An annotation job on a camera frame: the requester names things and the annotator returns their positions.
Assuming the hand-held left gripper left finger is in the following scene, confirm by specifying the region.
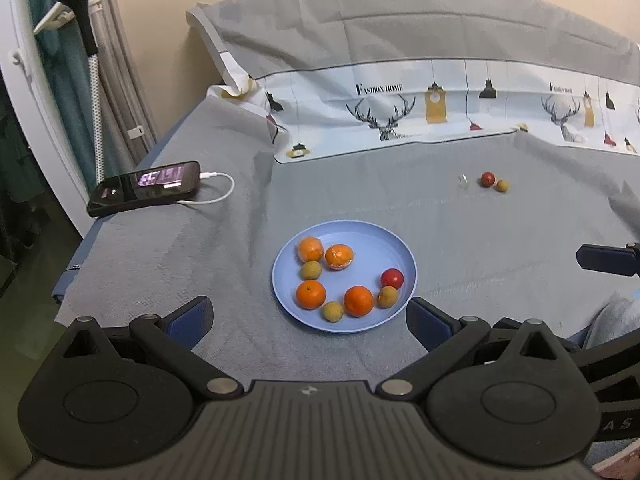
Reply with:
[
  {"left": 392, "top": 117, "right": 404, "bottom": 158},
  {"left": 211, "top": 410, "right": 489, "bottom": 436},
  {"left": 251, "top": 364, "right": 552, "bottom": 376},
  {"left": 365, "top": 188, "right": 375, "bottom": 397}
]
[{"left": 59, "top": 296, "right": 246, "bottom": 402}]

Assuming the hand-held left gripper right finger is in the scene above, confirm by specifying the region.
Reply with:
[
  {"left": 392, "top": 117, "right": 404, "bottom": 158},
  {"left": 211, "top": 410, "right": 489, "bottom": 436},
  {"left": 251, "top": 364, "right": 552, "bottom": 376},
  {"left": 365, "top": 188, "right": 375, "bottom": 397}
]
[{"left": 375, "top": 297, "right": 569, "bottom": 402}]

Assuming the orange mandarin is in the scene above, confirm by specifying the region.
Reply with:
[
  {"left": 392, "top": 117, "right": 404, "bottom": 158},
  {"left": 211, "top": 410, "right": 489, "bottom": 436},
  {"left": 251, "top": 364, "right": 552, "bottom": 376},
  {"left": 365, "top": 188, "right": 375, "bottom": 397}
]
[
  {"left": 295, "top": 280, "right": 327, "bottom": 310},
  {"left": 343, "top": 285, "right": 375, "bottom": 318}
]

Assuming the blue round plate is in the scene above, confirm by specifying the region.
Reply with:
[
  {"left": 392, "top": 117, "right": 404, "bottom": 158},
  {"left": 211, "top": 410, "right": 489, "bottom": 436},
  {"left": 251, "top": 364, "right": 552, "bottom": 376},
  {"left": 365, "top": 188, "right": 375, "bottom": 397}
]
[{"left": 271, "top": 220, "right": 418, "bottom": 334}]

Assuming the plastic mandarin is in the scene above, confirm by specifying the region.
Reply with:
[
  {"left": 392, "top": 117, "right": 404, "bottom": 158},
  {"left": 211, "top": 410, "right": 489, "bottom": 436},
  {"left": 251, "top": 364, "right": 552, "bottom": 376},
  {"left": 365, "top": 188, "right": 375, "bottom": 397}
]
[
  {"left": 297, "top": 236, "right": 326, "bottom": 263},
  {"left": 325, "top": 243, "right": 355, "bottom": 271}
]

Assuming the person's grey pants leg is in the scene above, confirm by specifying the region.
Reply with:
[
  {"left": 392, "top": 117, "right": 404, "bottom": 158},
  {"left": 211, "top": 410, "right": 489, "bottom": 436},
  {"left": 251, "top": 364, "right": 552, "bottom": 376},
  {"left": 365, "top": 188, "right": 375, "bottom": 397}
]
[{"left": 582, "top": 294, "right": 640, "bottom": 351}]

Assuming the blue mattress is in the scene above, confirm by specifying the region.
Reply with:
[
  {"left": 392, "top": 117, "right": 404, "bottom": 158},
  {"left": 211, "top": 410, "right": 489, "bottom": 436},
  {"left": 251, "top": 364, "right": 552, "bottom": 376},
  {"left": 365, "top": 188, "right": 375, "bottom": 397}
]
[{"left": 51, "top": 230, "right": 98, "bottom": 306}]

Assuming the black smartphone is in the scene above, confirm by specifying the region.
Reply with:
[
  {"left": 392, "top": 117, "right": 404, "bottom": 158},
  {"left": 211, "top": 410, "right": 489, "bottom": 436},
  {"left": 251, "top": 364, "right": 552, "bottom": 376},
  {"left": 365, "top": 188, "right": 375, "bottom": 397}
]
[{"left": 87, "top": 160, "right": 202, "bottom": 219}]

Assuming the grey bed sheet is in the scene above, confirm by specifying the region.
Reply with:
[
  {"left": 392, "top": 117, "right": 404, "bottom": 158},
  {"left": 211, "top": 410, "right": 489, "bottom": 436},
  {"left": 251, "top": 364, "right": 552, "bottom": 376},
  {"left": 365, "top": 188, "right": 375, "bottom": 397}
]
[{"left": 52, "top": 95, "right": 640, "bottom": 396}]

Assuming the grey quilt with printed border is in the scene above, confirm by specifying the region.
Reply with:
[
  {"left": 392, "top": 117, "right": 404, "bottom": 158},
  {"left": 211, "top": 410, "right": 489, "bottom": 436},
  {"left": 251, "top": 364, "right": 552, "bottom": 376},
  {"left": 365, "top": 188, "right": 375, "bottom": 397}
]
[{"left": 186, "top": 0, "right": 640, "bottom": 163}]

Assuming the black steamer head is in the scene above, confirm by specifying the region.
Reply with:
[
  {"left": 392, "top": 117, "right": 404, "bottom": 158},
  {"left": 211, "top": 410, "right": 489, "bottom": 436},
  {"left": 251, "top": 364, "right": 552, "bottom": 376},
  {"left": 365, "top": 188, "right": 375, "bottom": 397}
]
[{"left": 45, "top": 0, "right": 99, "bottom": 57}]

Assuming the white charging cable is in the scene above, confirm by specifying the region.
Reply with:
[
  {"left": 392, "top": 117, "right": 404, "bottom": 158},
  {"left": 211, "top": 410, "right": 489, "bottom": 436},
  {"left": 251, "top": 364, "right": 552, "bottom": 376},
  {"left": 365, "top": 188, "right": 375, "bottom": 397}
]
[{"left": 175, "top": 172, "right": 236, "bottom": 206}]

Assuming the dotted white hose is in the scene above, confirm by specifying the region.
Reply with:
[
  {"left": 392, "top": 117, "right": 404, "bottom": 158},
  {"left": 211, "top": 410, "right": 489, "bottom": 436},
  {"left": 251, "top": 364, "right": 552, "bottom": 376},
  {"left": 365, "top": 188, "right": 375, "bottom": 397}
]
[{"left": 88, "top": 54, "right": 107, "bottom": 182}]

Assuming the white door frame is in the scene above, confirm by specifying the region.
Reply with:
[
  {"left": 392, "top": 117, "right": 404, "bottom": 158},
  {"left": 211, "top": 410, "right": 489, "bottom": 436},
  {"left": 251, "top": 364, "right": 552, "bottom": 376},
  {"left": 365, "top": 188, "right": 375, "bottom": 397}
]
[{"left": 0, "top": 0, "right": 93, "bottom": 233}]

